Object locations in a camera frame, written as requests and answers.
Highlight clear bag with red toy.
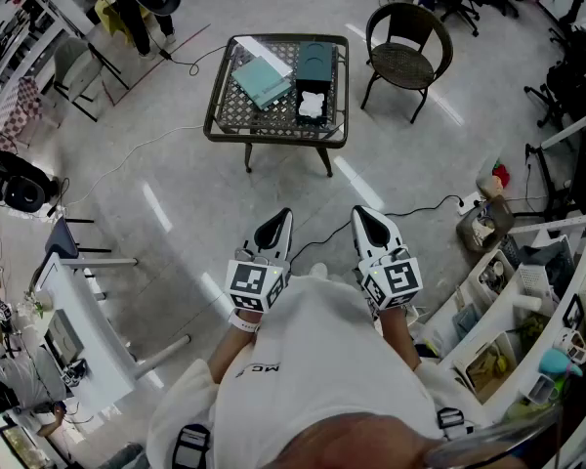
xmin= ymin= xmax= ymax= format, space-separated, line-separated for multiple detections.
xmin=475 ymin=160 xmax=513 ymax=200

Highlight black office chair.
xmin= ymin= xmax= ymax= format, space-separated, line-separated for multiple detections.
xmin=523 ymin=59 xmax=586 ymax=130

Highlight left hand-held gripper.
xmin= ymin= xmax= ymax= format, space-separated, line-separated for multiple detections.
xmin=224 ymin=207 xmax=295 ymax=315

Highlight grey fabric basket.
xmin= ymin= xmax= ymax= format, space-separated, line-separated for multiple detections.
xmin=455 ymin=195 xmax=517 ymax=254

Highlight grey padded chair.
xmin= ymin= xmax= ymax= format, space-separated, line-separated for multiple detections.
xmin=52 ymin=36 xmax=131 ymax=124

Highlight dark wicker chair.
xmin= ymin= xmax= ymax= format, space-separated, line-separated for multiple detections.
xmin=359 ymin=1 xmax=454 ymax=125

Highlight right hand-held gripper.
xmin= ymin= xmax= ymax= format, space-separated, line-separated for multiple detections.
xmin=351 ymin=205 xmax=424 ymax=321

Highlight white wristband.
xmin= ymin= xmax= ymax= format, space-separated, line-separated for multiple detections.
xmin=228 ymin=309 xmax=263 ymax=334

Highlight person's white shirt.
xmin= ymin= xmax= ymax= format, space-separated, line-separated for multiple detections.
xmin=146 ymin=274 xmax=495 ymax=469

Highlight grey harness strap buckle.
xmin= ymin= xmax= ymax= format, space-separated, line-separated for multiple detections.
xmin=171 ymin=423 xmax=212 ymax=469
xmin=436 ymin=406 xmax=476 ymax=442

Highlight white desk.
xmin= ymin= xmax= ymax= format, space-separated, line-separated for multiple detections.
xmin=30 ymin=251 xmax=192 ymax=410

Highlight wicker coffee table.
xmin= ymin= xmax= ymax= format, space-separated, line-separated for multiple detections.
xmin=202 ymin=33 xmax=351 ymax=179

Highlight black power strip cable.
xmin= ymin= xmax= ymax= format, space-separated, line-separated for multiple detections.
xmin=289 ymin=193 xmax=466 ymax=264

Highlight white floor cable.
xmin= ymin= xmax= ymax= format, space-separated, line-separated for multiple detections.
xmin=62 ymin=123 xmax=207 ymax=210

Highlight black floor cable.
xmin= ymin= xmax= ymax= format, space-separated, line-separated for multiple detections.
xmin=158 ymin=44 xmax=231 ymax=78

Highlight teal book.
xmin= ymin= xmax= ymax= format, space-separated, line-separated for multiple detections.
xmin=230 ymin=55 xmax=293 ymax=112

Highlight dark teal box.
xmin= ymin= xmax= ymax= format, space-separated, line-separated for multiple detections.
xmin=294 ymin=41 xmax=338 ymax=128

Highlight yellow-green chair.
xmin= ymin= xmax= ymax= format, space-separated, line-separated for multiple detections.
xmin=94 ymin=0 xmax=134 ymax=44

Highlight white shelf unit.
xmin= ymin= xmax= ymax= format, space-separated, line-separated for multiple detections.
xmin=419 ymin=212 xmax=586 ymax=458

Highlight person's eyeglasses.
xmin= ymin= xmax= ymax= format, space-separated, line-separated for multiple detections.
xmin=423 ymin=402 xmax=568 ymax=469

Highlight dark blue chair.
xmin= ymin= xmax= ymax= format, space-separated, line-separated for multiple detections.
xmin=42 ymin=216 xmax=114 ymax=274

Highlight person's right forearm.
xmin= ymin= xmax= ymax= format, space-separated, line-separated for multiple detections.
xmin=378 ymin=308 xmax=421 ymax=373

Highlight checkered cloth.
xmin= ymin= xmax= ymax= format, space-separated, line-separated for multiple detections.
xmin=0 ymin=76 xmax=46 ymax=154

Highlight white power strip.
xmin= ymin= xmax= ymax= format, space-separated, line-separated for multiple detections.
xmin=455 ymin=192 xmax=485 ymax=215

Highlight person's left forearm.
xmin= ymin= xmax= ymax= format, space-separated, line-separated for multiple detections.
xmin=207 ymin=327 xmax=260 ymax=383

